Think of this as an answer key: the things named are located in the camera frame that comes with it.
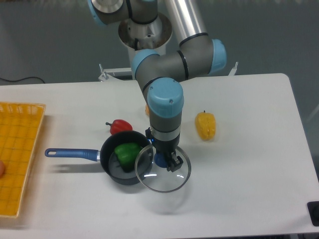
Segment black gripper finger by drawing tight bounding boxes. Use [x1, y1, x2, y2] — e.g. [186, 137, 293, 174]
[164, 152, 174, 172]
[171, 153, 183, 171]

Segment dark saucepan blue handle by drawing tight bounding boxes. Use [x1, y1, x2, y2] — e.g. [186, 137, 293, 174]
[44, 130, 150, 185]

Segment black box at table corner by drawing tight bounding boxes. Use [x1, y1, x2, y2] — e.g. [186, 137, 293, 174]
[307, 201, 319, 227]

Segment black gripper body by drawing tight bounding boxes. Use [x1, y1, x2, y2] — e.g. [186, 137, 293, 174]
[145, 127, 180, 158]

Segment glass pot lid blue knob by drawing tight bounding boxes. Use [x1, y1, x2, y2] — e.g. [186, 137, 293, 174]
[135, 144, 191, 193]

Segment red bell pepper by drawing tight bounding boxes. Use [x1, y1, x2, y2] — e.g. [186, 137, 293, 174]
[105, 119, 133, 135]

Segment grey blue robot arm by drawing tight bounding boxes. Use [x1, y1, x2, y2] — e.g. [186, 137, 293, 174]
[88, 0, 227, 172]

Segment yellow wicker basket tray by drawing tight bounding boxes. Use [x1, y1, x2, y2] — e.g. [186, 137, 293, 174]
[0, 102, 46, 218]

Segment black cable on floor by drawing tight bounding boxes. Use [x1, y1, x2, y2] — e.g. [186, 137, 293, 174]
[0, 76, 45, 84]

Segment yellow bell pepper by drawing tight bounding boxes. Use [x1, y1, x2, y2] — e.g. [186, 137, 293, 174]
[194, 111, 216, 141]

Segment white right mounting bracket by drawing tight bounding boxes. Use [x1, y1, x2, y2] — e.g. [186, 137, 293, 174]
[228, 61, 238, 76]

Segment white mounting bracket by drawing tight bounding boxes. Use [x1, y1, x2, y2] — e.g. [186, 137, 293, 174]
[98, 64, 134, 82]
[228, 61, 238, 76]

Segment green bell pepper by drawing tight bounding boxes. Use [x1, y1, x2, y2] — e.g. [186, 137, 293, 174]
[114, 142, 142, 172]

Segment white left mounting bracket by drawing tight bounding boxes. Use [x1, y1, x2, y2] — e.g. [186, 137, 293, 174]
[98, 64, 134, 82]

